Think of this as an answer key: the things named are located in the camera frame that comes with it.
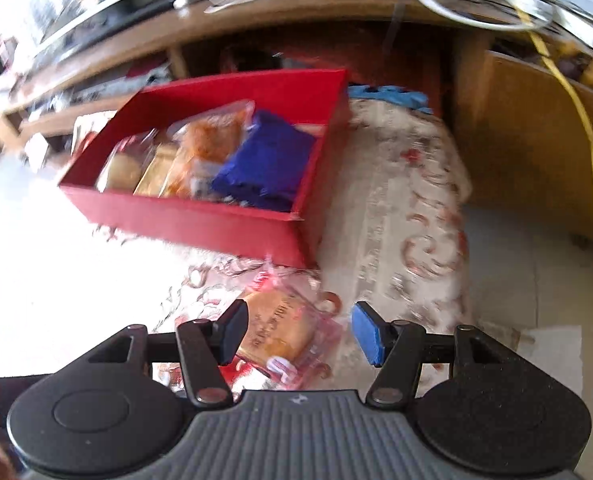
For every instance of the brown cardboard box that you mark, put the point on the brown cardboard box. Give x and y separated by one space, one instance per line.
526 135

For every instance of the beige pastry packet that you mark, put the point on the beige pastry packet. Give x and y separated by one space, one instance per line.
156 172

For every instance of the blue snack packet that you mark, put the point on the blue snack packet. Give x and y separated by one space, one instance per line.
266 165

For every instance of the red cardboard box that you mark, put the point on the red cardboard box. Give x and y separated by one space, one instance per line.
201 232

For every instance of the orange clear snack packet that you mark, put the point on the orange clear snack packet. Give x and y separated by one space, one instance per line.
206 145

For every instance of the television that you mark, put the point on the television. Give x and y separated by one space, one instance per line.
76 5

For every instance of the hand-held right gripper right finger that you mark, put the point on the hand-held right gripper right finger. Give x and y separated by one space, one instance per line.
367 332

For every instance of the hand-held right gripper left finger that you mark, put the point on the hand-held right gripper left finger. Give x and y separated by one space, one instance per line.
232 332

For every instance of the wooden TV stand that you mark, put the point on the wooden TV stand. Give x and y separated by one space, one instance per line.
276 20

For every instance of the blue cloth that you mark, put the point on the blue cloth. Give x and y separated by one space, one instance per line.
386 96

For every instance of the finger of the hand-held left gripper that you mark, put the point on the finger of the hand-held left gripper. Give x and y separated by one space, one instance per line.
1 400

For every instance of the white steamed cake packet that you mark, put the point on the white steamed cake packet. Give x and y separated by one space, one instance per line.
121 170

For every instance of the clear round cake packet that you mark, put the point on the clear round cake packet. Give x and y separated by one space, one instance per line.
281 330

